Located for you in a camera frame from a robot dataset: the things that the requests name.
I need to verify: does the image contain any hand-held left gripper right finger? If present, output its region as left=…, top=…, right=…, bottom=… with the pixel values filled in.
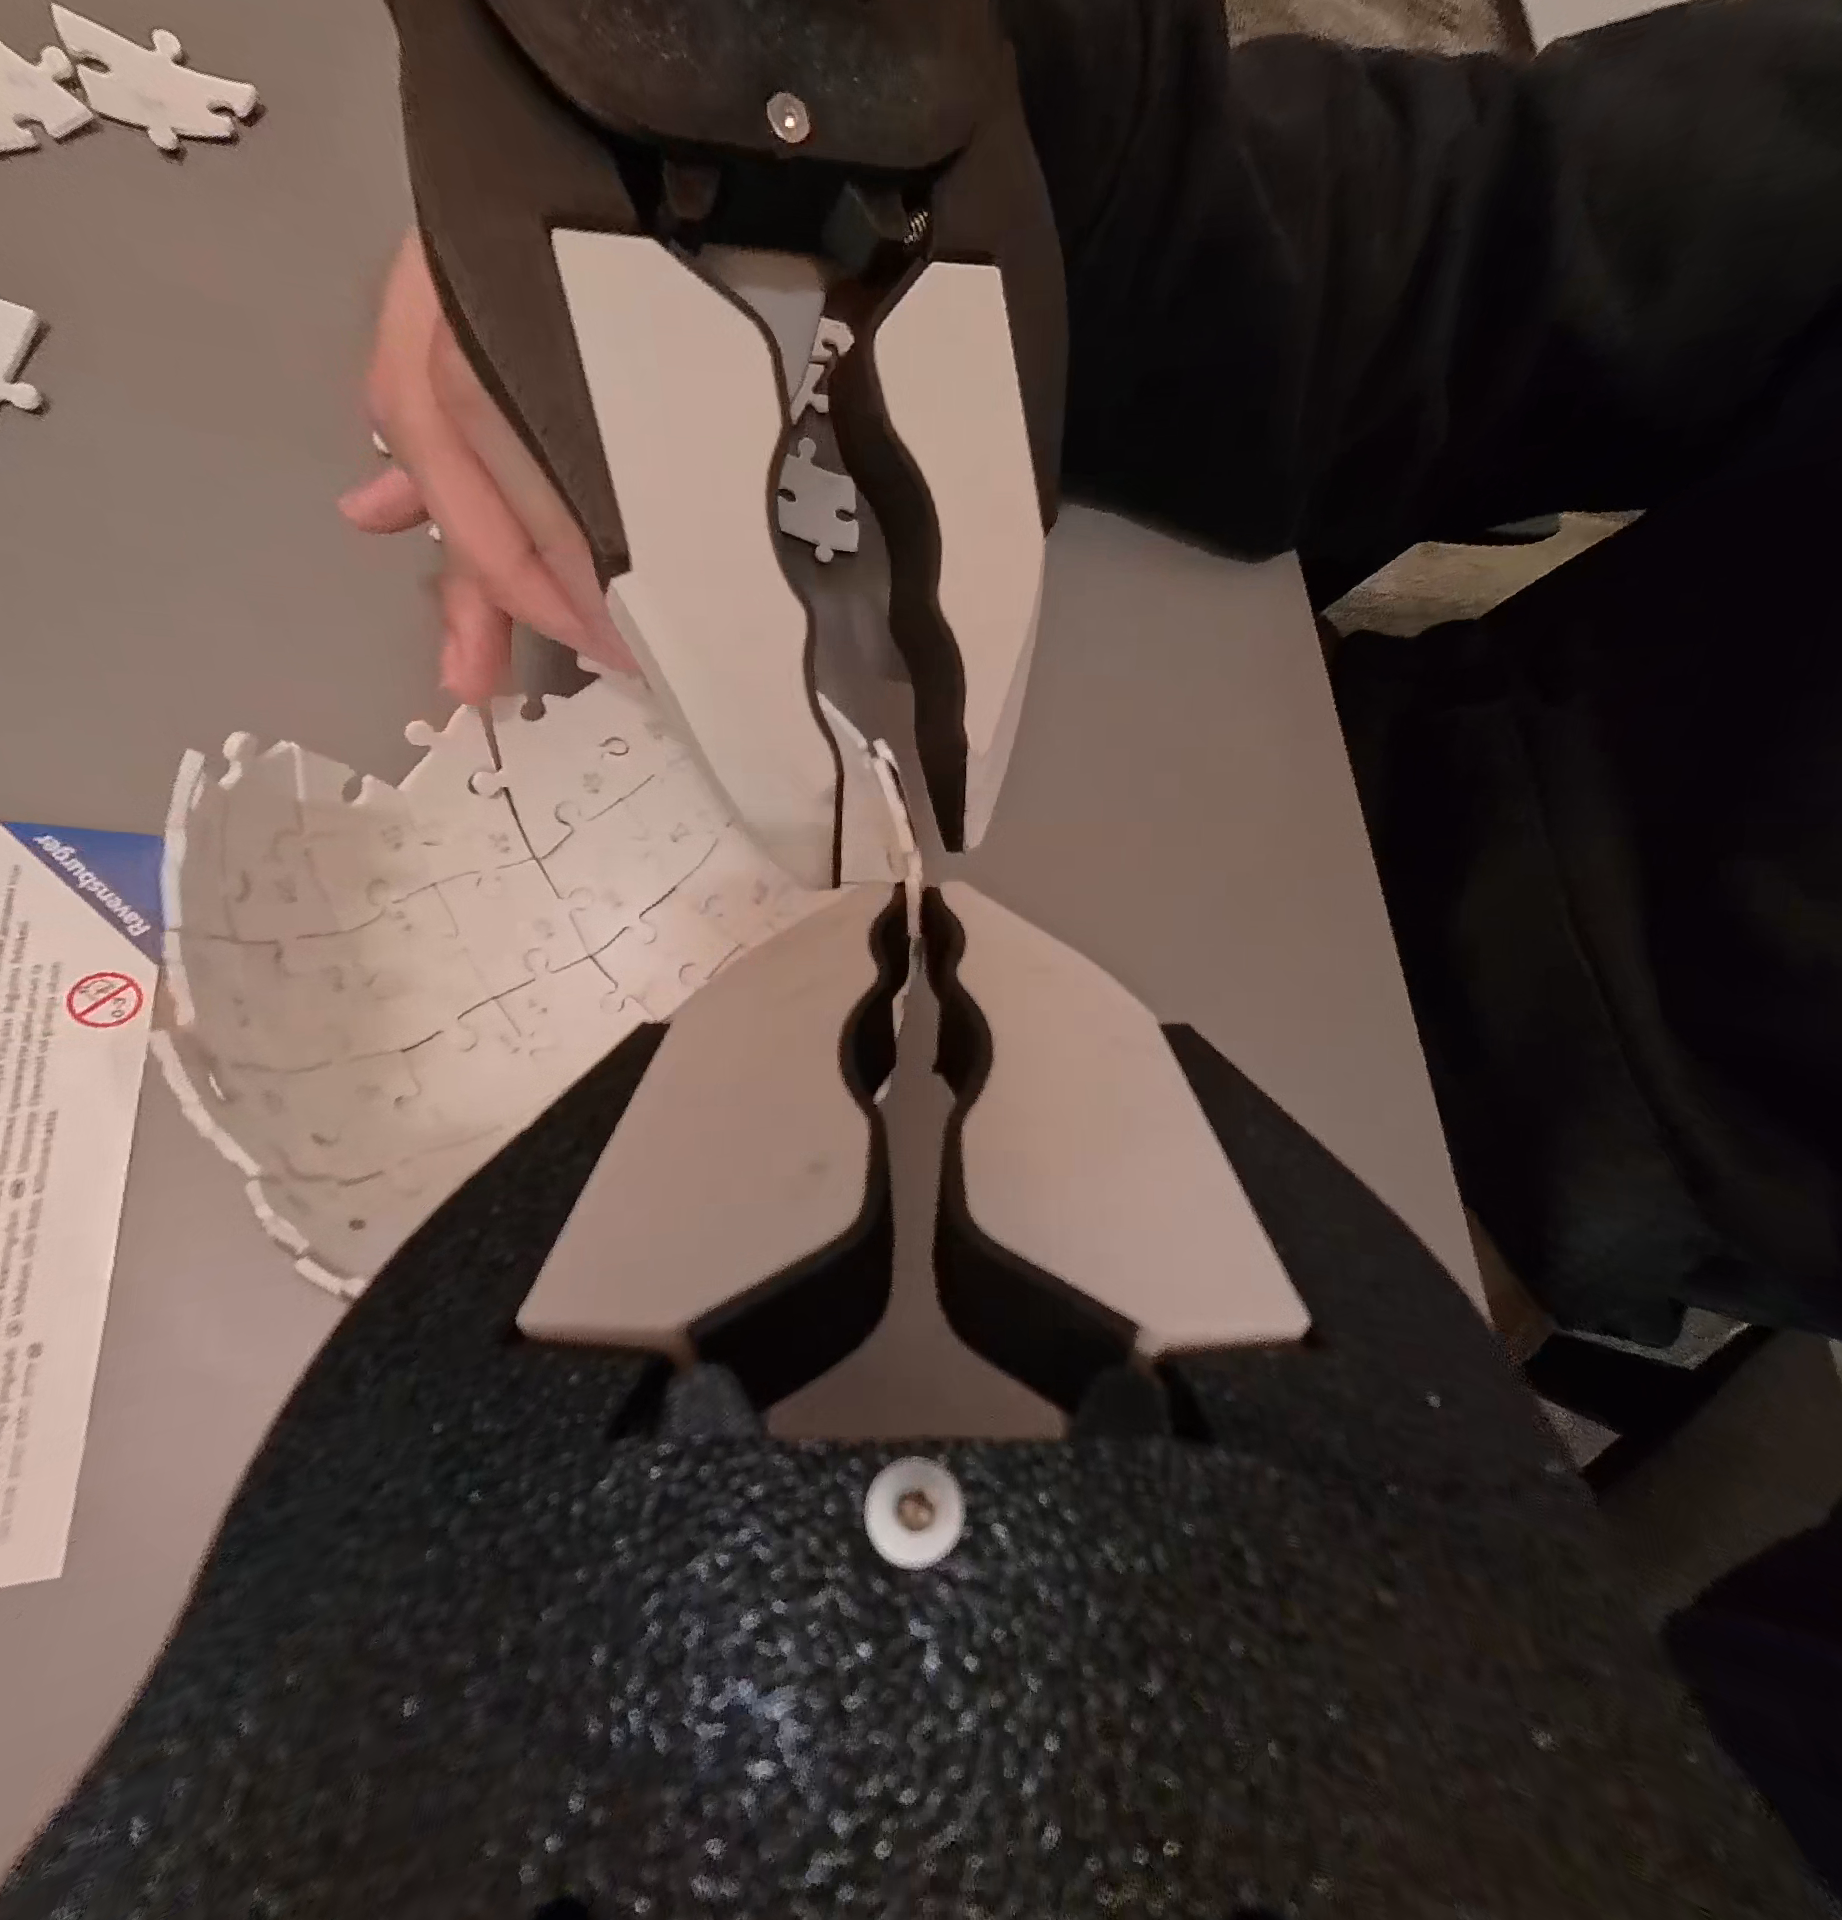
left=921, top=885, right=1315, bottom=1413

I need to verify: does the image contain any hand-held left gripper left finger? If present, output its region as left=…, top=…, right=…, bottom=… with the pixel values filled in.
left=517, top=882, right=924, bottom=1413

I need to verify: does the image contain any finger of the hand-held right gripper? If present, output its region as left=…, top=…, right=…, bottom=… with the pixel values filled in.
left=831, top=255, right=1057, bottom=856
left=550, top=224, right=850, bottom=889

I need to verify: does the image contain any partly built puzzle ball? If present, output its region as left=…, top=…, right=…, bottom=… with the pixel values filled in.
left=147, top=659, right=925, bottom=1300

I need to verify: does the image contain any person's right forearm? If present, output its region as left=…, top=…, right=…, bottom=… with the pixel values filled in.
left=997, top=0, right=1842, bottom=569

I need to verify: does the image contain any person's right hand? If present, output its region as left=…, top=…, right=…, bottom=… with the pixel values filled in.
left=337, top=224, right=654, bottom=706

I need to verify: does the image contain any person's black clothing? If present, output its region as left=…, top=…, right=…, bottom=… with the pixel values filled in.
left=1318, top=345, right=1842, bottom=1354

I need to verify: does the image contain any white instruction leaflet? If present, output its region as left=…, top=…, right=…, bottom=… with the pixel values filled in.
left=0, top=816, right=167, bottom=1594

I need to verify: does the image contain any dark chair frame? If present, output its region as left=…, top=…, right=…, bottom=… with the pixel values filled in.
left=1520, top=1320, right=1842, bottom=1489

